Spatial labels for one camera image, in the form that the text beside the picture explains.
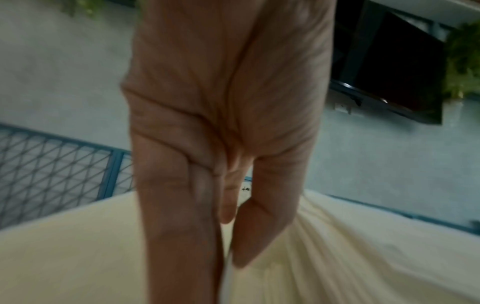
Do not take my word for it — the green plant wall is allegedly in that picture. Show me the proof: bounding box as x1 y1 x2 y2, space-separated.
443 20 480 101

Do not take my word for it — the person's left hand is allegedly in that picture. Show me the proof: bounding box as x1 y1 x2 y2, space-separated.
119 0 337 304

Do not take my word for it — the black wall screen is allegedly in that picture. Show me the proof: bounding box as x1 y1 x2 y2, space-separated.
329 0 450 126

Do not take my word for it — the blue mesh fence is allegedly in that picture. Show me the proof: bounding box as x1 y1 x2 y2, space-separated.
0 122 480 236

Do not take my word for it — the white box bottom lid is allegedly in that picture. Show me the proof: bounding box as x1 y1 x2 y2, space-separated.
219 189 395 304

